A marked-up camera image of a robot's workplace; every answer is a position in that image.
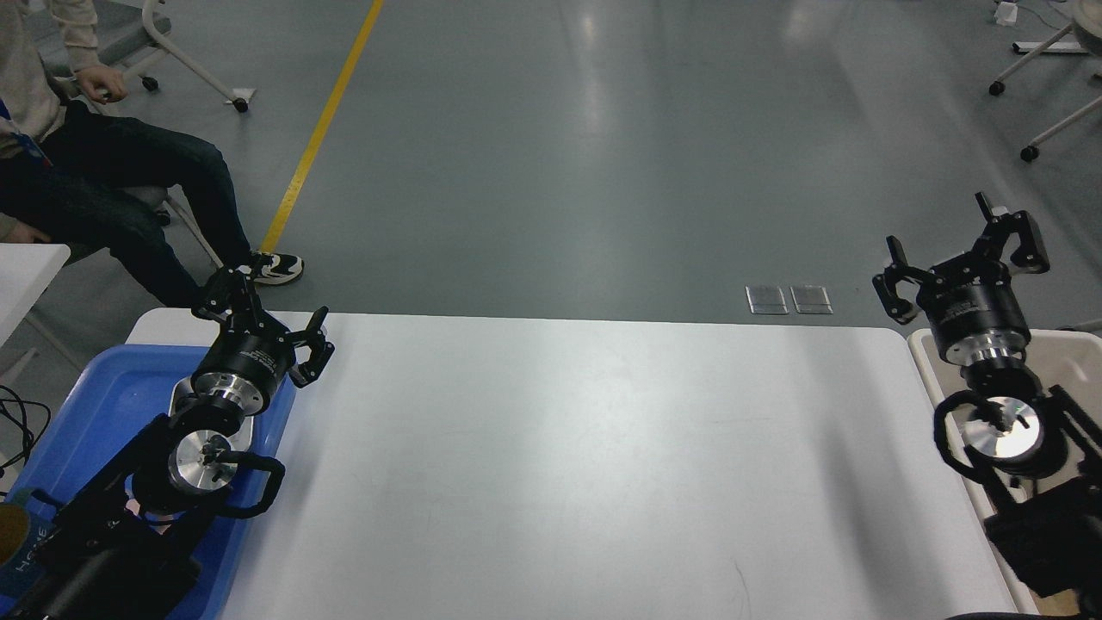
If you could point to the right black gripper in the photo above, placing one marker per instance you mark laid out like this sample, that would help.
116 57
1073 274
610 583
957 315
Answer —
968 300

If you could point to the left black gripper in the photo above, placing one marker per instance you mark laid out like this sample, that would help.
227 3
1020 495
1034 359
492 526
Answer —
246 363

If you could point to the dark blue HOME mug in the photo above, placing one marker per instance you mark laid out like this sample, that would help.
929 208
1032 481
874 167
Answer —
27 524

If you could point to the steel rectangular tin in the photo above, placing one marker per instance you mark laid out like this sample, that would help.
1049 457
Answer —
222 407

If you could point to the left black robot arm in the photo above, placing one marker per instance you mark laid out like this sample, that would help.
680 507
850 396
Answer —
124 546

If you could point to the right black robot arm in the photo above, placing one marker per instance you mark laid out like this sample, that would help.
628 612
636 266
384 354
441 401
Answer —
1032 449

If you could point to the beige plastic bin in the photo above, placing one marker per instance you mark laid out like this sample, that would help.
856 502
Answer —
1057 357

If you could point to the person in dark trousers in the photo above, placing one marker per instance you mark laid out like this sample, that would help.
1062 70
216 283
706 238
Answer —
67 172

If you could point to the blue plastic tray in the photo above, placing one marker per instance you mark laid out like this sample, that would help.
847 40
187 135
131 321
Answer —
118 394

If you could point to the right metal floor plate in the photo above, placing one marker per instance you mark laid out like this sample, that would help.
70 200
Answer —
811 299

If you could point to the metal floor plate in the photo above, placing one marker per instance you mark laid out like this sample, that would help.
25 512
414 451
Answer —
811 299
766 300

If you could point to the left metal floor plate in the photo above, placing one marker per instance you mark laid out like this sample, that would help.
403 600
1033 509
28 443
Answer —
766 300

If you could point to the white side table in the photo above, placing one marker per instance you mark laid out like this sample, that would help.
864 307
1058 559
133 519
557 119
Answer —
26 272

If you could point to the white floor power adapter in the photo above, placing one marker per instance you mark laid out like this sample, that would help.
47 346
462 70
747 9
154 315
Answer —
1005 13

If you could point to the grey office chair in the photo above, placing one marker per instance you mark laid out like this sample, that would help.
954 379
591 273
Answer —
132 38

